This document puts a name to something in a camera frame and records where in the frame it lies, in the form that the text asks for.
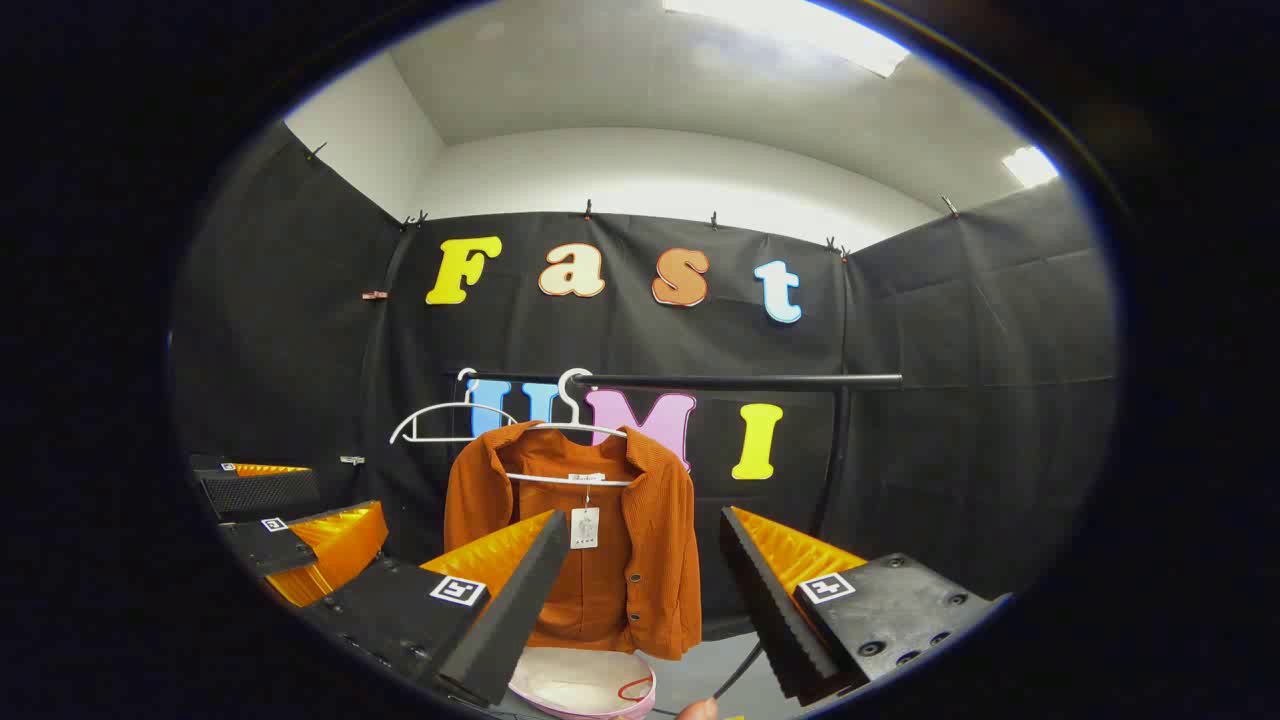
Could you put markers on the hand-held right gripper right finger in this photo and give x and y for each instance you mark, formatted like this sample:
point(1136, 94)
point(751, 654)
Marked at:
point(775, 610)

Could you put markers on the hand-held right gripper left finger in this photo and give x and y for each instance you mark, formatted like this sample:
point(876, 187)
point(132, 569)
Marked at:
point(510, 620)

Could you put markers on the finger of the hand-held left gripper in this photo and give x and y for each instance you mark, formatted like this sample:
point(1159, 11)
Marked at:
point(262, 492)
point(270, 545)

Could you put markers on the white laundry hamper pink rim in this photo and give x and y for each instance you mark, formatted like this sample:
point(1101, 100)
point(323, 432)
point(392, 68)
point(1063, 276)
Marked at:
point(580, 685)

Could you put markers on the orange ribbed jacket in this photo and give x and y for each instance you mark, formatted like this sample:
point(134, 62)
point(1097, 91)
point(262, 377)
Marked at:
point(610, 580)

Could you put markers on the white clothes hanger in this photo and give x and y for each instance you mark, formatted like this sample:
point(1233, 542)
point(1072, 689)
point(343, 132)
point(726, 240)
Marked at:
point(440, 410)
point(572, 400)

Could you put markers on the black clothes rack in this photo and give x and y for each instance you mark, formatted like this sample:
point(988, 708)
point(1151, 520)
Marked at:
point(740, 382)

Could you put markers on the black backdrop cloth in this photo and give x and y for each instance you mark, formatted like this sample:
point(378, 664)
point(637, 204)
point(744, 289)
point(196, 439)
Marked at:
point(930, 400)

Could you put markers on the row of black backdrop clips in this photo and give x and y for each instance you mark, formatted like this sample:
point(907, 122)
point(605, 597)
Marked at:
point(588, 210)

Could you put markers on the small ceiling light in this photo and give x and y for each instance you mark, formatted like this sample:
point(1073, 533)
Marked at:
point(1030, 165)

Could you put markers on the long ceiling light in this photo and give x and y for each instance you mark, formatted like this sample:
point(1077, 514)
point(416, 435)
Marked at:
point(800, 30)

